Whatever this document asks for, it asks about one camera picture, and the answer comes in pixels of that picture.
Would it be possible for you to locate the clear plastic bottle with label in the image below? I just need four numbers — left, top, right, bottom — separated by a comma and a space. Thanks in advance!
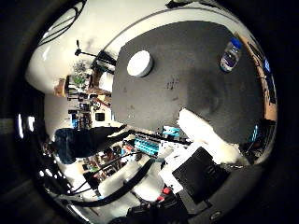
219, 37, 243, 74

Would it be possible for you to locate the small teal box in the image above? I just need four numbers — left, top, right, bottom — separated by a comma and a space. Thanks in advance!
162, 125, 181, 138

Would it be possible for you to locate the teal plastic rack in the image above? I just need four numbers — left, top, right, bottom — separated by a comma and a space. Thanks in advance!
134, 137, 162, 157

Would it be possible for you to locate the white round lid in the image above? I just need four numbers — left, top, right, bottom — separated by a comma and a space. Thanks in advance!
126, 49, 154, 78

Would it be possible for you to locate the person in dark clothes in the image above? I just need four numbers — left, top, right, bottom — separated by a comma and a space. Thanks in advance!
53, 124, 135, 165

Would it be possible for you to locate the green potted plant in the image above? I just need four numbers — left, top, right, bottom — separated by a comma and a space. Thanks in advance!
72, 61, 92, 91

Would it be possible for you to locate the wooden side desk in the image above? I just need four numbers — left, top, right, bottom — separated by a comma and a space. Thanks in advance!
238, 31, 278, 123

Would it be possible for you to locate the thin black cable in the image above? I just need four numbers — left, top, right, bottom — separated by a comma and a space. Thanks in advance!
66, 150, 143, 196

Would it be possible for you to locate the thick black cable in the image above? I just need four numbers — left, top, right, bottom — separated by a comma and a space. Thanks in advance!
70, 158, 156, 208

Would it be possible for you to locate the black camera tripod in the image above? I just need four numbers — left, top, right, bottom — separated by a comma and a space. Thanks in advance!
74, 39, 118, 67

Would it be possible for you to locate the black cable loop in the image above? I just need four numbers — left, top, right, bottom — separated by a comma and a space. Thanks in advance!
38, 0, 88, 46

